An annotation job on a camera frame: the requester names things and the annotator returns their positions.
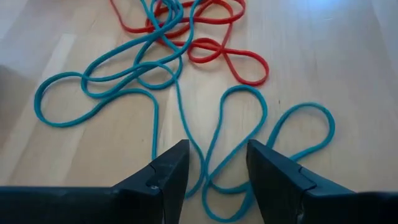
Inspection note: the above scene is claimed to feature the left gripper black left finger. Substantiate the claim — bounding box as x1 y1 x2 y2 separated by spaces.
111 139 190 224

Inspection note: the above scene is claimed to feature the red rubber band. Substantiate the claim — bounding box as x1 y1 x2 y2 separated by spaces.
109 0 247 40
155 36 271 88

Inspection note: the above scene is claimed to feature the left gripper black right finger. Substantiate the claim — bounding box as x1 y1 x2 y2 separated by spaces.
246 139 355 224

